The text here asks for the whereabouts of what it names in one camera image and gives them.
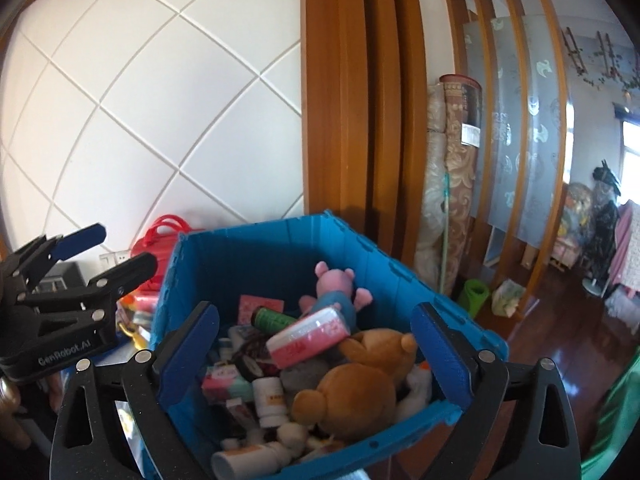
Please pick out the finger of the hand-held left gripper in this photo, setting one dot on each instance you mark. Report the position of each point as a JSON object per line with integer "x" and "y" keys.
{"x": 120, "y": 280}
{"x": 80, "y": 240}

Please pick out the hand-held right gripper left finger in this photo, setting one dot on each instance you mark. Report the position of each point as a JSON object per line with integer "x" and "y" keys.
{"x": 187, "y": 355}

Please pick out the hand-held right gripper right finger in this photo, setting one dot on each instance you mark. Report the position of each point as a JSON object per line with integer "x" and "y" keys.
{"x": 442, "y": 355}

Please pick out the pink green tissue packet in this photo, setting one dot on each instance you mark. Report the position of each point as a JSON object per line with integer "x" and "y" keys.
{"x": 225, "y": 385}

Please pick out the black tape roll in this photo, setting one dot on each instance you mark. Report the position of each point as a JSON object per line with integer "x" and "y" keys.
{"x": 247, "y": 365}

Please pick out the small red white box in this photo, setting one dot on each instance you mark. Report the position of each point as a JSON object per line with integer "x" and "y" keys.
{"x": 242, "y": 412}

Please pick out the green bottle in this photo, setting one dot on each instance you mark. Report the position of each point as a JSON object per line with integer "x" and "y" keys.
{"x": 275, "y": 320}

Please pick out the white pill bottle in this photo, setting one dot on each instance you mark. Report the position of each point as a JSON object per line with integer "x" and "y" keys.
{"x": 270, "y": 402}

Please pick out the brown teddy bear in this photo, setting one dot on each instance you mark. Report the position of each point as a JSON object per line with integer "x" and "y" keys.
{"x": 350, "y": 395}

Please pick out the pink tissue pack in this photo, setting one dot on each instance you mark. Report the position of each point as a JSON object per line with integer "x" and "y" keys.
{"x": 310, "y": 337}
{"x": 142, "y": 303}

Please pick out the pink pig plush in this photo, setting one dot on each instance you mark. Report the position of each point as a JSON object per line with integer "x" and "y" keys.
{"x": 332, "y": 285}

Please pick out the blue plastic crate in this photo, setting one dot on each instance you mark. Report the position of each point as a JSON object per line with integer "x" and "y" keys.
{"x": 280, "y": 250}

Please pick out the black box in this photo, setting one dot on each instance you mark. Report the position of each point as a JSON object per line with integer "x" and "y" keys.
{"x": 65, "y": 275}

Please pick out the red suitcase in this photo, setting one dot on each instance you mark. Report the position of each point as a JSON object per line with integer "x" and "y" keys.
{"x": 157, "y": 245}

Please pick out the yellow plastic toy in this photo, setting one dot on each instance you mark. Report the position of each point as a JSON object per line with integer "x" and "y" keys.
{"x": 129, "y": 335}

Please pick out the green bin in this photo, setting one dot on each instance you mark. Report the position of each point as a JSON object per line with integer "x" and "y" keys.
{"x": 473, "y": 297}

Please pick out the floral packet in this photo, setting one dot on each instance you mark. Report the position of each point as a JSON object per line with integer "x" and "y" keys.
{"x": 509, "y": 297}

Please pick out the green pole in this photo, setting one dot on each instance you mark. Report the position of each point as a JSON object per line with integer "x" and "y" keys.
{"x": 444, "y": 235}

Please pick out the rolled patterned carpet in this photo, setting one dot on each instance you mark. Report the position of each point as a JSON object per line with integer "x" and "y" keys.
{"x": 431, "y": 185}
{"x": 460, "y": 170}

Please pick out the green cloth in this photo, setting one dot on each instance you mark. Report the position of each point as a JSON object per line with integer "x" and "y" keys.
{"x": 615, "y": 420}

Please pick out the colourful bag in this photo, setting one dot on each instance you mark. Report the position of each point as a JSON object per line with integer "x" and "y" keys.
{"x": 575, "y": 225}

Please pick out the dark clothes rack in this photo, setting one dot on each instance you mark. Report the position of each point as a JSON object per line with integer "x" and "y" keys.
{"x": 605, "y": 220}

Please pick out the pink clothing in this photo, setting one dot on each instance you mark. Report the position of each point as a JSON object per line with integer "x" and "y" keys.
{"x": 627, "y": 245}

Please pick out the wooden slat glass partition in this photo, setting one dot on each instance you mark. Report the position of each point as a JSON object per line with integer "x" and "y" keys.
{"x": 530, "y": 110}

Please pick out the window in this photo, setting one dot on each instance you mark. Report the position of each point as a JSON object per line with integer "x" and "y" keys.
{"x": 630, "y": 130}

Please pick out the wall socket panel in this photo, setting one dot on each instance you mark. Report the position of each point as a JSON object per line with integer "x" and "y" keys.
{"x": 114, "y": 259}

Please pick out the wall decoration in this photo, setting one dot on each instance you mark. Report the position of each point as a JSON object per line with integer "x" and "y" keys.
{"x": 607, "y": 55}

